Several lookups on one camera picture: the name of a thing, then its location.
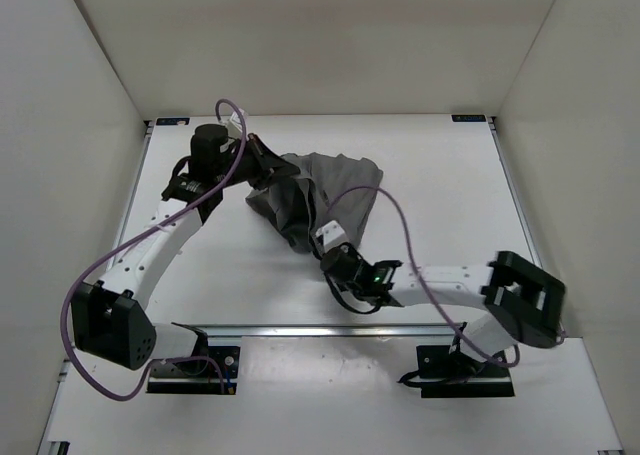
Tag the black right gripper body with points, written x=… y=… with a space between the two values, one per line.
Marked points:
x=356 y=290

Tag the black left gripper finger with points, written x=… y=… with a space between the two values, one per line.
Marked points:
x=266 y=162
x=266 y=179

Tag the grey pleated skirt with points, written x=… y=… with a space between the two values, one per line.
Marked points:
x=327 y=188

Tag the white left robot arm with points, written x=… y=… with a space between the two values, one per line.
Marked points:
x=109 y=316

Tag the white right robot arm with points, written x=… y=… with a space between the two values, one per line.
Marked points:
x=520 y=302

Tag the left blue corner label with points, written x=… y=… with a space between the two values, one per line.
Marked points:
x=172 y=121

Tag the blue corner label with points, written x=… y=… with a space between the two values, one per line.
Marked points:
x=468 y=118
x=172 y=121

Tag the right blue corner label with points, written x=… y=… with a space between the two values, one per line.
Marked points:
x=468 y=118

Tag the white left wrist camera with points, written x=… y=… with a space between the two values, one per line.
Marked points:
x=234 y=122

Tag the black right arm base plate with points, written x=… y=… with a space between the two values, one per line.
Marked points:
x=441 y=378

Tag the aluminium front table rail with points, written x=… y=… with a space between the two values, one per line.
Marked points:
x=283 y=331

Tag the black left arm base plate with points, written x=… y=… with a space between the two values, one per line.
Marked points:
x=199 y=377

